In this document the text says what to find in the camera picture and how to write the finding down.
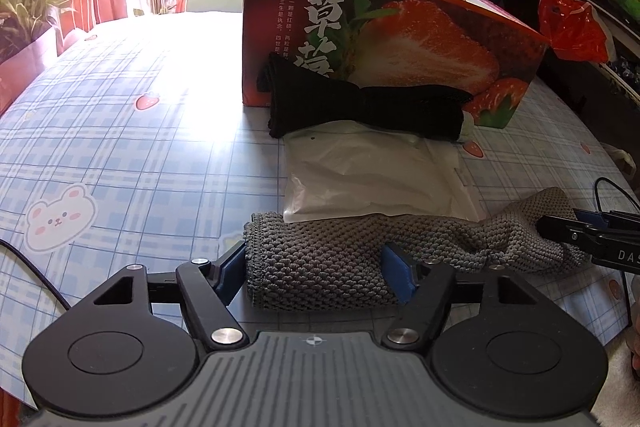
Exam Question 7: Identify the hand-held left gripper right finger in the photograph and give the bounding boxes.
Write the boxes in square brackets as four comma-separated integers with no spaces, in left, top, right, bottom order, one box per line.
[381,242,537,351]

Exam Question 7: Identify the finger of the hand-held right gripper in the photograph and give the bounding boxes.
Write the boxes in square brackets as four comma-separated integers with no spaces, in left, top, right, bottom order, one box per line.
[574,208,627,231]
[536,213,602,259]

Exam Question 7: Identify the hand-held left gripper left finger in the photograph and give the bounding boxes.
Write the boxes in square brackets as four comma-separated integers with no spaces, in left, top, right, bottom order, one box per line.
[92,241,248,353]

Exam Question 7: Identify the grey knit cloth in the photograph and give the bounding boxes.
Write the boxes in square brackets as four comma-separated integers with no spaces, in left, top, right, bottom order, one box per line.
[242,187,592,312]

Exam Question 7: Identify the red strawberry cardboard box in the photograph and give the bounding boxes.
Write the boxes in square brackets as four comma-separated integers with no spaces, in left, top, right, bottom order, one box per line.
[242,0,552,128]

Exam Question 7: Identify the white plastic package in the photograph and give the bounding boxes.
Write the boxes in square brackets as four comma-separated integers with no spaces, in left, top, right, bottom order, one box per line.
[281,120,480,225]

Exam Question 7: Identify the dark shelf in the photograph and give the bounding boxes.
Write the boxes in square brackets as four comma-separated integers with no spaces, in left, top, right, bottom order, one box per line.
[509,0,640,150]

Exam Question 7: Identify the checked blue tablecloth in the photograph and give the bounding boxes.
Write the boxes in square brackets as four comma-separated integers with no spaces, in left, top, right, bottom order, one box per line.
[0,8,640,410]

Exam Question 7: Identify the black knit cloth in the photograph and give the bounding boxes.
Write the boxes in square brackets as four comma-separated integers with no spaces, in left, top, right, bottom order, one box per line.
[255,51,474,144]

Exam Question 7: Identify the red plastic bag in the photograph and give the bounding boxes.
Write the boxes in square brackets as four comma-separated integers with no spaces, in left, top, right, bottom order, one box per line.
[537,0,609,64]

